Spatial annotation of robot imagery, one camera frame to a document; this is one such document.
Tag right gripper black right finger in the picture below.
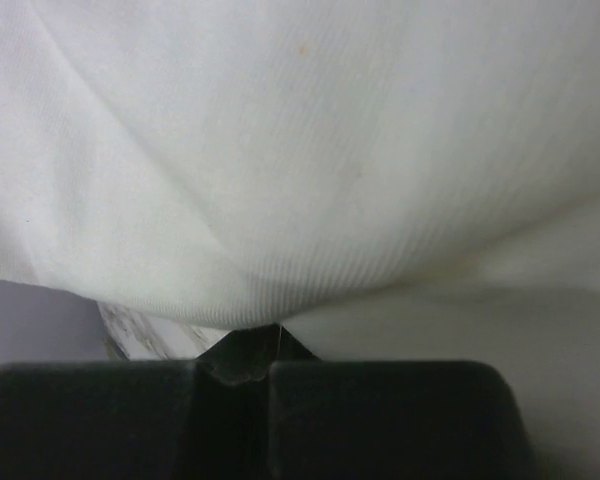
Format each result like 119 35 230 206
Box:
269 327 530 479

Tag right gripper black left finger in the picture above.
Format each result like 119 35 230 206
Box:
0 327 280 479

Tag white t-shirt with flower print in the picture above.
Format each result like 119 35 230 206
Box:
0 1 600 354

